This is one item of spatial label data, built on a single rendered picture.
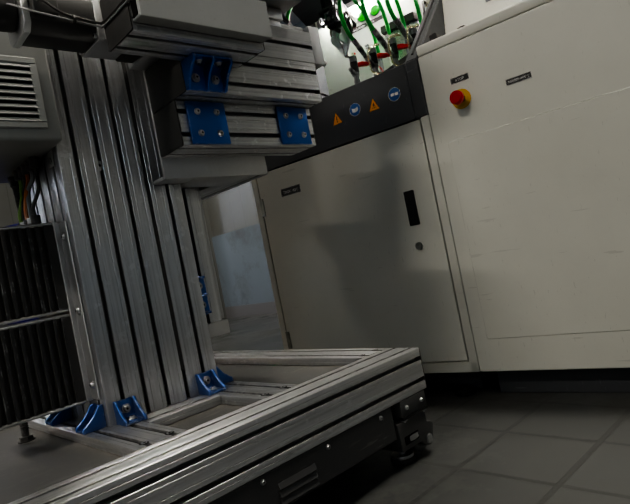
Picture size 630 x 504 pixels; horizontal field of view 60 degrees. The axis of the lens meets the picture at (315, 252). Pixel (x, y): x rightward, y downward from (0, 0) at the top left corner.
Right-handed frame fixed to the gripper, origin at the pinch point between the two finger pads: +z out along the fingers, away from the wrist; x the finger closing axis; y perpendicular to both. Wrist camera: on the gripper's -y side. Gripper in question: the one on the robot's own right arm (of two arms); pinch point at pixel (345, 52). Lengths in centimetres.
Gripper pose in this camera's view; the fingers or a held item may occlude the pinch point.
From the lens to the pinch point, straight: 202.4
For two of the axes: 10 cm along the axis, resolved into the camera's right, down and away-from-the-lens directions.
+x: 7.7, -1.6, -6.1
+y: -6.1, 1.0, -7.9
